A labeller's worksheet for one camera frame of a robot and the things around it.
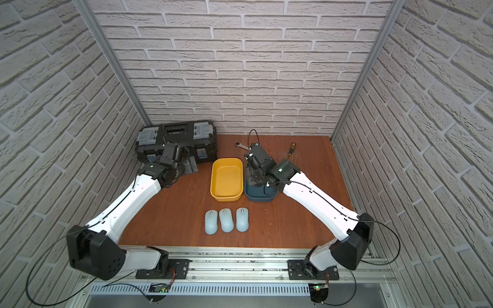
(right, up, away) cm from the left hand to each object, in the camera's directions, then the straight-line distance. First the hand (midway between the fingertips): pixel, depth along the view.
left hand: (188, 161), depth 82 cm
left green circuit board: (-7, -48, -11) cm, 50 cm away
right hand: (+31, -4, -7) cm, 32 cm away
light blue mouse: (+10, -27, +2) cm, 29 cm away
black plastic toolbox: (0, +12, +15) cm, 19 cm away
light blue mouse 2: (+17, -26, +3) cm, 31 cm away
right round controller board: (+53, -48, -13) cm, 73 cm away
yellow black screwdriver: (+53, +7, +31) cm, 62 cm away
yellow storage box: (+15, -10, +16) cm, 24 cm away
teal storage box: (+32, -16, +8) cm, 36 cm away
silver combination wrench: (+20, +10, +34) cm, 41 cm away
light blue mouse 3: (+24, -26, +3) cm, 36 cm away
